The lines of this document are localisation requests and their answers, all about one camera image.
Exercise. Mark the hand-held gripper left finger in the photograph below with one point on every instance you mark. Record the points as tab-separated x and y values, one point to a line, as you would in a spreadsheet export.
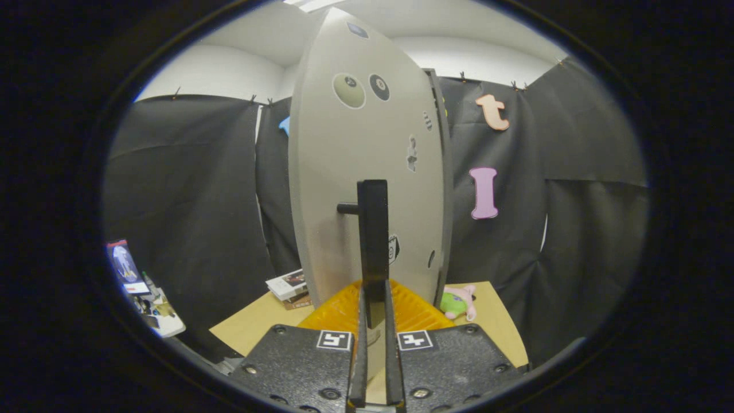
360	367

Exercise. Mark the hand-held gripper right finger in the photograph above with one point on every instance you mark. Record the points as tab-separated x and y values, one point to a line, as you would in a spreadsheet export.
393	367

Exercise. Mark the grey shoe cabinet door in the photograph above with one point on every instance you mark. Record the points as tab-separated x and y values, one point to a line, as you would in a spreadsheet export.
332	172

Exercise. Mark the green pink plush toy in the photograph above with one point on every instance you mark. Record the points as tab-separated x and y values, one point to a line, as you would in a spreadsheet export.
453	304

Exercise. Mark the brown book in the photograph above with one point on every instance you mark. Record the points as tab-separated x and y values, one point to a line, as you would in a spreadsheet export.
301	303

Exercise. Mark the white book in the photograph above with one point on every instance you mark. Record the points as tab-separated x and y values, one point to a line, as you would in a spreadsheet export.
287	284

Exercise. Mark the black backdrop cloth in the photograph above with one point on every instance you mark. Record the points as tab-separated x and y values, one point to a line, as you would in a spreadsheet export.
189	189

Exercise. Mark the blue printed box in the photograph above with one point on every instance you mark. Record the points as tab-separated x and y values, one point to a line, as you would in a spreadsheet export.
123	267

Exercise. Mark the long ceiling light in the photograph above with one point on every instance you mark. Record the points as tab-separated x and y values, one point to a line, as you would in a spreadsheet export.
312	4

